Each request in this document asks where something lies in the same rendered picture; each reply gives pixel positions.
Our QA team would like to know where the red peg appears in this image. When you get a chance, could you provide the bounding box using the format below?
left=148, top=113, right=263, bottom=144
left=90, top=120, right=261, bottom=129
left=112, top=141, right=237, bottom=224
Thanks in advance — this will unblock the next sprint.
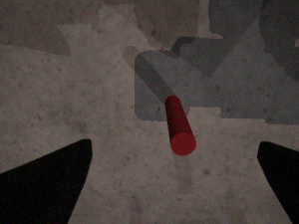
left=164, top=96, right=196, bottom=155

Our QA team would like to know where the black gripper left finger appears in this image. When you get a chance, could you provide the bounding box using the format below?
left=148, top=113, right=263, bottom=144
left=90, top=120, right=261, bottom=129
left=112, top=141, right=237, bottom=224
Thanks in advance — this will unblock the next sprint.
left=0, top=139, right=93, bottom=224

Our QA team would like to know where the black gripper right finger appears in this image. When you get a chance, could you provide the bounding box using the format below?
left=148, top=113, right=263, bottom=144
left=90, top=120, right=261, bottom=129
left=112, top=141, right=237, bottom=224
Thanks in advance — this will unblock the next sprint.
left=257, top=141, right=299, bottom=224

